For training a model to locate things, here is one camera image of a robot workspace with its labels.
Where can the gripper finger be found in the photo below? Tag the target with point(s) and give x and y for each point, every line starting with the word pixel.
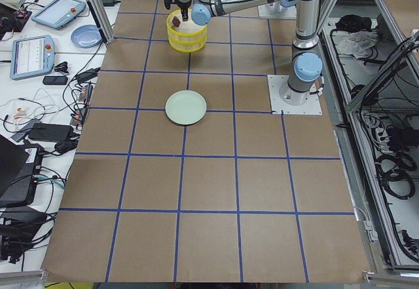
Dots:
pixel 185 13

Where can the brown steamed bun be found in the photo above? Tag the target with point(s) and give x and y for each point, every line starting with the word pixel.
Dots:
pixel 176 22

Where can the yellow steamer layer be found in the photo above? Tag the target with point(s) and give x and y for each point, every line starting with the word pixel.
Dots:
pixel 187 29
pixel 188 45

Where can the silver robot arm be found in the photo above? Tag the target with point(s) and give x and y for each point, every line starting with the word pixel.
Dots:
pixel 306 65

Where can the blue plate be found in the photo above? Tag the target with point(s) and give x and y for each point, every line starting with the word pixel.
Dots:
pixel 86 36

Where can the light green plate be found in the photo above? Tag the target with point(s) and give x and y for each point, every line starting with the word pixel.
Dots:
pixel 185 107

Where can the teach pendant far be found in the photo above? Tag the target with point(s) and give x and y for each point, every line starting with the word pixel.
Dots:
pixel 59 13

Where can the teach pendant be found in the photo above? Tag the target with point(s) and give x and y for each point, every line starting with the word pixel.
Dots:
pixel 59 13
pixel 32 57

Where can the teach pendant near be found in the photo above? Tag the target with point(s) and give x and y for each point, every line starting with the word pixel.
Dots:
pixel 32 57

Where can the black power adapter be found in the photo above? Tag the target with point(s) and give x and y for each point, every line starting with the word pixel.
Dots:
pixel 49 132

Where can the white crumpled cloth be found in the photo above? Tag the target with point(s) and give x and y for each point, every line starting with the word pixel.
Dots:
pixel 358 44

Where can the black laptop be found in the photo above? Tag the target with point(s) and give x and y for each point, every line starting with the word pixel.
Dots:
pixel 20 166

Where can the aluminium frame post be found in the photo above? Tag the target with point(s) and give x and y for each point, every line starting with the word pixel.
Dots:
pixel 101 20

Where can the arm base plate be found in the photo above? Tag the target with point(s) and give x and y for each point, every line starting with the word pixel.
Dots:
pixel 284 101
pixel 278 10

